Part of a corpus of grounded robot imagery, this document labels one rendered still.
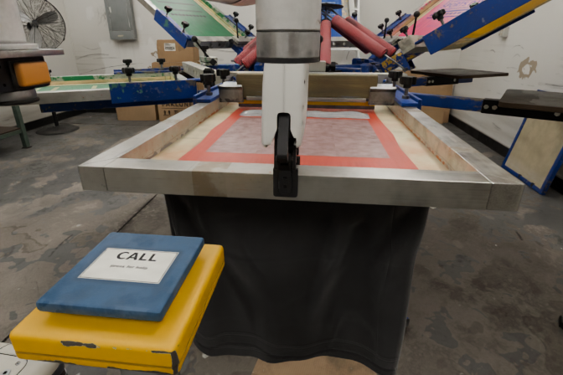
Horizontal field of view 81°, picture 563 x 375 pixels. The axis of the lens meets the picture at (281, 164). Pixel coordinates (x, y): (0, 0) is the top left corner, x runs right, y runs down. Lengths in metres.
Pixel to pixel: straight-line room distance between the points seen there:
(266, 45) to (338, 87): 0.62
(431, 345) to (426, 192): 1.22
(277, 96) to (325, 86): 0.62
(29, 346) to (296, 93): 0.32
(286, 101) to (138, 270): 0.22
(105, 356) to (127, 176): 0.26
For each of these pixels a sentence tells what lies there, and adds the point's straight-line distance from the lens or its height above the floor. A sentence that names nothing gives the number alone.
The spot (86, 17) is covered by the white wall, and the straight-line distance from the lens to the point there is 6.22.
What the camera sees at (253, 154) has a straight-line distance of 0.62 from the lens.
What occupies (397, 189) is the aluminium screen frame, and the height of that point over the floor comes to 0.98.
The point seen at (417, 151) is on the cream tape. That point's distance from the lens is 0.68.
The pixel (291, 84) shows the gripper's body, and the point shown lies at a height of 1.11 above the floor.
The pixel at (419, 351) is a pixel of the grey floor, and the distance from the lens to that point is 1.60.
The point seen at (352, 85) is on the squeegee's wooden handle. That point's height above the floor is 1.03.
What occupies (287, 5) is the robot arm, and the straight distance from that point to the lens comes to 0.38.
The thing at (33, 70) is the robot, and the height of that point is 1.10.
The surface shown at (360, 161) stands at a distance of 0.59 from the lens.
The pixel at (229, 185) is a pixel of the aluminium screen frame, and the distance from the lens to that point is 0.45.
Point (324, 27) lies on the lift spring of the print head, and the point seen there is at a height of 1.20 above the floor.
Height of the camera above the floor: 1.16
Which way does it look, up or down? 21 degrees down
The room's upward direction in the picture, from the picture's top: straight up
